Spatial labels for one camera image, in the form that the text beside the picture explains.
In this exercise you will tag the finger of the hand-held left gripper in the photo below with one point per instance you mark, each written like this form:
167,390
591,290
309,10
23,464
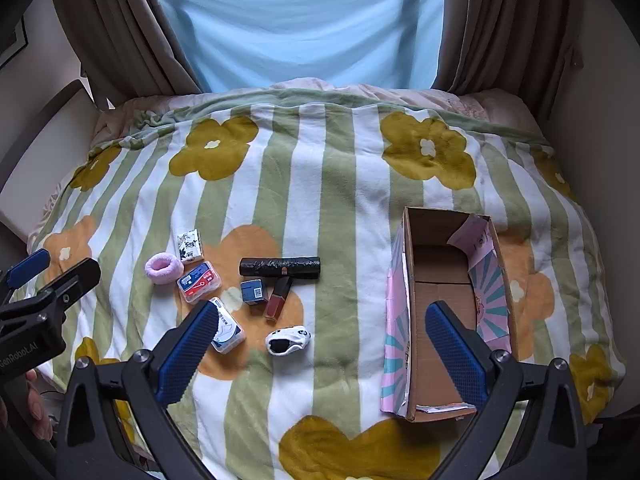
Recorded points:
27,266
75,280

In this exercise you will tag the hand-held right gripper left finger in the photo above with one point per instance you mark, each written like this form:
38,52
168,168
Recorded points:
186,355

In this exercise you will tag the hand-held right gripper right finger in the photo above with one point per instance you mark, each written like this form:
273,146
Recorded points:
457,355

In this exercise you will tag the white blue tissue packet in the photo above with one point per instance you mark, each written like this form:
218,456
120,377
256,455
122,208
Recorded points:
230,332

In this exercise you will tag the clear box red blue label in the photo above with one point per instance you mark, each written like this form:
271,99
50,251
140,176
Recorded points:
197,282

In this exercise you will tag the pink hair scrunchie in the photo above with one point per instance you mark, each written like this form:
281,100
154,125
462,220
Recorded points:
172,271

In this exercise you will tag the cardboard box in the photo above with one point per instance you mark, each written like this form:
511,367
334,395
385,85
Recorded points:
440,270

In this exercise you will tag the dark red lip gloss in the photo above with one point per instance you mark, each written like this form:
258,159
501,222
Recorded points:
276,305

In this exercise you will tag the person's left hand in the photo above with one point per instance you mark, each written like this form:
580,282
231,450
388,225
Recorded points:
36,400

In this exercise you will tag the small blue box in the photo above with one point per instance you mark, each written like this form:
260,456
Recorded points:
251,292

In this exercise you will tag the white floral tissue packet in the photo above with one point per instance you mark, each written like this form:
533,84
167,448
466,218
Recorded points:
190,246

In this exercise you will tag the beige padded panel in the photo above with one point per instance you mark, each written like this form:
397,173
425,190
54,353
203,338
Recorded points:
45,150

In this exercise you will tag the black plastic bag roll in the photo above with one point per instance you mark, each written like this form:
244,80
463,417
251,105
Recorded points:
280,267

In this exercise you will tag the striped floral blanket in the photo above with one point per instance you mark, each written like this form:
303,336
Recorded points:
320,185

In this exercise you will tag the pink quilt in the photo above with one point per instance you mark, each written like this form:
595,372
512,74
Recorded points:
480,102

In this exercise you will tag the beige curtain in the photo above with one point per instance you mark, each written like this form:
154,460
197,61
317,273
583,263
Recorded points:
500,25
115,25

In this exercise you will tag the light blue cloth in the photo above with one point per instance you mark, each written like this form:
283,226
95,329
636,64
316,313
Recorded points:
300,25

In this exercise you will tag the dark picture frame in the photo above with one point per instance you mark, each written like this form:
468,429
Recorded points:
12,45

